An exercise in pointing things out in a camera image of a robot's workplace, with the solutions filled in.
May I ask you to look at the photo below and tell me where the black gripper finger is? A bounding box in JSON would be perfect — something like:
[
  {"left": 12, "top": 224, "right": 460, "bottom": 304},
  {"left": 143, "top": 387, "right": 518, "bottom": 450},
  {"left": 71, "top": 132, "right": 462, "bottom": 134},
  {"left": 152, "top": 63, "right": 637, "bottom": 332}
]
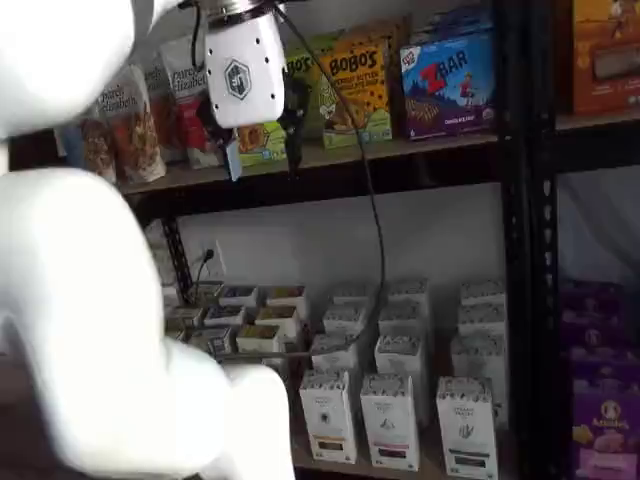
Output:
[
  {"left": 279, "top": 79, "right": 308, "bottom": 173},
  {"left": 197, "top": 97, "right": 244, "bottom": 182}
]

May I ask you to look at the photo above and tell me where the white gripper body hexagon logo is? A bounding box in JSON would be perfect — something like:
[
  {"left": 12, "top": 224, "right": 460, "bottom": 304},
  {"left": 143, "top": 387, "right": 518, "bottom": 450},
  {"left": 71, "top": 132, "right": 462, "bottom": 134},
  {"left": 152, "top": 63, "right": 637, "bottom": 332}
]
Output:
[{"left": 203, "top": 12, "right": 287, "bottom": 130}]

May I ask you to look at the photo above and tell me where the white box green strip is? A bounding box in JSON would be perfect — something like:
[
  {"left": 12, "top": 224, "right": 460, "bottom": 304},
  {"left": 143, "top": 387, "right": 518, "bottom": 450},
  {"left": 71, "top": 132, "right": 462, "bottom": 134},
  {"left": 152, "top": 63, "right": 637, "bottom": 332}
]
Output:
[
  {"left": 457, "top": 301, "right": 507, "bottom": 339},
  {"left": 435, "top": 376, "right": 500, "bottom": 474},
  {"left": 449, "top": 331, "right": 507, "bottom": 401},
  {"left": 459, "top": 279, "right": 507, "bottom": 307}
]

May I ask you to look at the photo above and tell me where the green Bobo's apple pie box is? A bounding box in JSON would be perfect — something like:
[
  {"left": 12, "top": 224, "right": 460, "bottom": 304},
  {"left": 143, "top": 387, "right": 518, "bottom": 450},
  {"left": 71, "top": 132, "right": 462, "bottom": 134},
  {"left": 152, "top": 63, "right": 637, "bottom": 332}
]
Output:
[
  {"left": 234, "top": 120, "right": 290, "bottom": 169},
  {"left": 282, "top": 33, "right": 342, "bottom": 142}
]

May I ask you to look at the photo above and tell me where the yellow Bobo's peanut butter box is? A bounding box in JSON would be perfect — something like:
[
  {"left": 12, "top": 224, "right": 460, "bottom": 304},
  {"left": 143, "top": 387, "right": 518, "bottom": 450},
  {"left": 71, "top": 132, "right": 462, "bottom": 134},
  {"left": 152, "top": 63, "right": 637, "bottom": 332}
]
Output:
[{"left": 318, "top": 38, "right": 394, "bottom": 150}]

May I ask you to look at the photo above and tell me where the black metal shelf unit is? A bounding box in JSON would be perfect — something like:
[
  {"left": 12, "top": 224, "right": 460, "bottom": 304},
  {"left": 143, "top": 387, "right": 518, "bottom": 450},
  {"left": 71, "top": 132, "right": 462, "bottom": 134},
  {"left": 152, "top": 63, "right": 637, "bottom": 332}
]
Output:
[
  {"left": 117, "top": 0, "right": 534, "bottom": 480},
  {"left": 527, "top": 0, "right": 640, "bottom": 480}
]

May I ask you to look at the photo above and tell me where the green oatmeal box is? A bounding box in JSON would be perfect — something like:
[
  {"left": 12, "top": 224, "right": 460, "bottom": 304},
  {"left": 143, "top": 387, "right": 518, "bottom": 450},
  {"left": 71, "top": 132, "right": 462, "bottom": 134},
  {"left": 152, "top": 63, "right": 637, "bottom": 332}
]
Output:
[
  {"left": 191, "top": 281, "right": 225, "bottom": 306},
  {"left": 163, "top": 306, "right": 205, "bottom": 331}
]

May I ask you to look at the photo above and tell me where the blue Zbar box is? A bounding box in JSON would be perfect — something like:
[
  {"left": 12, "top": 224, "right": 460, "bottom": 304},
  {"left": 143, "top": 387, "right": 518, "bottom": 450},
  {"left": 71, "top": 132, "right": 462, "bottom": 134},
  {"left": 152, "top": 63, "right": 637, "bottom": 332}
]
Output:
[
  {"left": 409, "top": 5, "right": 495, "bottom": 49},
  {"left": 399, "top": 29, "right": 497, "bottom": 142}
]

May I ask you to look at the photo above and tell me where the blue flax oatmeal box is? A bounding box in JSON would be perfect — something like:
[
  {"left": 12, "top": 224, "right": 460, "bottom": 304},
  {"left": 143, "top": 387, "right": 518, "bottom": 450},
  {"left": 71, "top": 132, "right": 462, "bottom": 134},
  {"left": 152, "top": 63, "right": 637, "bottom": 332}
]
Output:
[
  {"left": 191, "top": 326, "right": 235, "bottom": 357},
  {"left": 202, "top": 304, "right": 247, "bottom": 330},
  {"left": 218, "top": 283, "right": 260, "bottom": 308}
]

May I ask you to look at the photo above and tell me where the yellow purely elizabeth box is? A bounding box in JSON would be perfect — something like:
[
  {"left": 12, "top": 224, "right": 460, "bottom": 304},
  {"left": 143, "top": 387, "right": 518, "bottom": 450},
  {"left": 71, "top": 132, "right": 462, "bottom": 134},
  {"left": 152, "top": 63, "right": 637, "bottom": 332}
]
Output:
[
  {"left": 253, "top": 304, "right": 300, "bottom": 337},
  {"left": 234, "top": 323, "right": 282, "bottom": 355},
  {"left": 263, "top": 283, "right": 308, "bottom": 314}
]

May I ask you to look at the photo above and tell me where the white box yellow strip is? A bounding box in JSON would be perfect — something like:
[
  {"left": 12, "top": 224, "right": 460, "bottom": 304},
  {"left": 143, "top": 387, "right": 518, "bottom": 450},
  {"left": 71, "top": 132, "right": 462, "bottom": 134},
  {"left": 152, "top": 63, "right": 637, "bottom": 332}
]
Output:
[
  {"left": 332, "top": 283, "right": 372, "bottom": 307},
  {"left": 309, "top": 332, "right": 360, "bottom": 375},
  {"left": 298, "top": 368, "right": 359, "bottom": 465},
  {"left": 322, "top": 302, "right": 370, "bottom": 336}
]

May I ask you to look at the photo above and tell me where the white box pink strip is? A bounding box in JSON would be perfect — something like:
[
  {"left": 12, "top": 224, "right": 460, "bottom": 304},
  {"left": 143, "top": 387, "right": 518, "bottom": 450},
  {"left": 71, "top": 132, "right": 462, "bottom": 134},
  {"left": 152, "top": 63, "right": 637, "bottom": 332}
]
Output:
[
  {"left": 373, "top": 332, "right": 429, "bottom": 429},
  {"left": 387, "top": 278, "right": 430, "bottom": 307},
  {"left": 377, "top": 301, "right": 426, "bottom": 337},
  {"left": 359, "top": 373, "right": 421, "bottom": 472}
]

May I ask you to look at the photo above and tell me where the orange snack box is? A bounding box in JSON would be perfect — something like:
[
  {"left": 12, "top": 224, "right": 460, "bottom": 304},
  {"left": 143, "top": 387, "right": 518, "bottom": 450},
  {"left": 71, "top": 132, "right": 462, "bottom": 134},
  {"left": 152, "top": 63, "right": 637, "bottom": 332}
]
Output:
[{"left": 569, "top": 0, "right": 640, "bottom": 116}]

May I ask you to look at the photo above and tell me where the purple snack box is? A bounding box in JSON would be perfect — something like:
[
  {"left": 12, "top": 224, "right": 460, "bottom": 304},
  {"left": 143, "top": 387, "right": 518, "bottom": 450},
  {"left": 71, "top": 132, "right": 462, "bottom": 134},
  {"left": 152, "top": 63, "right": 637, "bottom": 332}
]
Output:
[
  {"left": 559, "top": 282, "right": 627, "bottom": 351},
  {"left": 569, "top": 382, "right": 640, "bottom": 480},
  {"left": 567, "top": 344, "right": 640, "bottom": 396}
]

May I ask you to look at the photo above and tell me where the red label granola bag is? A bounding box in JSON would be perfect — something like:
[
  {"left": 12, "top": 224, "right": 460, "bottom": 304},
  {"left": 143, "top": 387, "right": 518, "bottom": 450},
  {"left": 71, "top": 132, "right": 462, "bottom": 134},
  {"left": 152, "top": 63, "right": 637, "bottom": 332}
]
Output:
[{"left": 159, "top": 35, "right": 224, "bottom": 169}]

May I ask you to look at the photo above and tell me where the purely elizabeth granola bag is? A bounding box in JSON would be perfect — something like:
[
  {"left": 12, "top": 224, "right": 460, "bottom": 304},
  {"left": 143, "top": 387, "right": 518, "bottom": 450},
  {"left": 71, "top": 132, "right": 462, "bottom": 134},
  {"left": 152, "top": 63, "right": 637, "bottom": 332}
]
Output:
[
  {"left": 143, "top": 62, "right": 174, "bottom": 164},
  {"left": 79, "top": 102, "right": 119, "bottom": 184}
]

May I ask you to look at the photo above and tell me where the orange label granola bag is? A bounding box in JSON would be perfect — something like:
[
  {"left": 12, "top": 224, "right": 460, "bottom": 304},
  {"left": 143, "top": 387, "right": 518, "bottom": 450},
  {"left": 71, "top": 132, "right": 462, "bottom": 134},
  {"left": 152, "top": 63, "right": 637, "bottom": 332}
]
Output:
[{"left": 97, "top": 63, "right": 167, "bottom": 185}]

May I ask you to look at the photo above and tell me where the black power plug cord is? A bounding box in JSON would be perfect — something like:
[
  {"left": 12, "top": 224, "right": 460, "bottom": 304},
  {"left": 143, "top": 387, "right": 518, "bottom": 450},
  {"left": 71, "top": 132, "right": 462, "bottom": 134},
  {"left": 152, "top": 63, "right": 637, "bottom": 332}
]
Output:
[{"left": 193, "top": 248, "right": 215, "bottom": 289}]

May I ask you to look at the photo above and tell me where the white wall outlet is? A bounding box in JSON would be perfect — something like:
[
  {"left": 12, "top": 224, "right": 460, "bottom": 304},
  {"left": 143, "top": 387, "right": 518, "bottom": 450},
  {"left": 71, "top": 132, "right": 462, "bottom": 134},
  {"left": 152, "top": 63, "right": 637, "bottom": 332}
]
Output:
[{"left": 199, "top": 238, "right": 227, "bottom": 281}]

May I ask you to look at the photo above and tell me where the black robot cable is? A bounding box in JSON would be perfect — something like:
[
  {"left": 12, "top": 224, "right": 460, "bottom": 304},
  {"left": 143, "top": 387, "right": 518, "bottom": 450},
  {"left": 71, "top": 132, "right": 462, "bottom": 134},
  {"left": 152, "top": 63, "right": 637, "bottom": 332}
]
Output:
[{"left": 272, "top": 0, "right": 389, "bottom": 351}]

